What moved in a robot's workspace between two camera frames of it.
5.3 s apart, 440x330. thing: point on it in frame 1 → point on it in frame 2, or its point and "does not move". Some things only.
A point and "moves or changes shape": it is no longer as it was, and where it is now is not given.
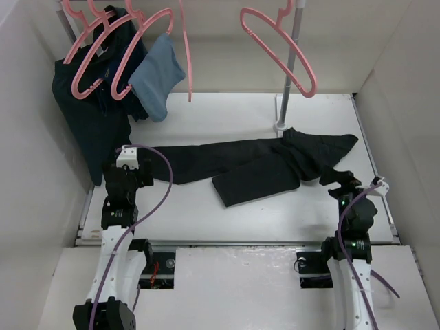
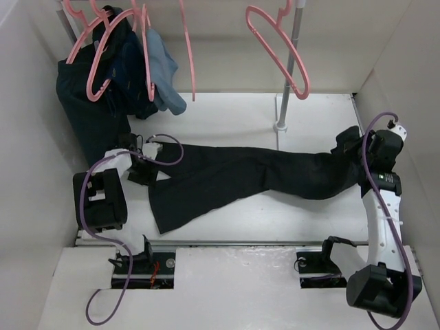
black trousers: x=250 y=170 moves or changes shape
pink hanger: x=82 y=95 → x=109 y=22
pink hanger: x=86 y=27 does not move
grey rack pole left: x=71 y=29 does not move
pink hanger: x=115 y=91 → x=148 y=58
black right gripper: x=348 y=181 → x=350 y=148
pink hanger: x=188 y=53 moves or changes shape
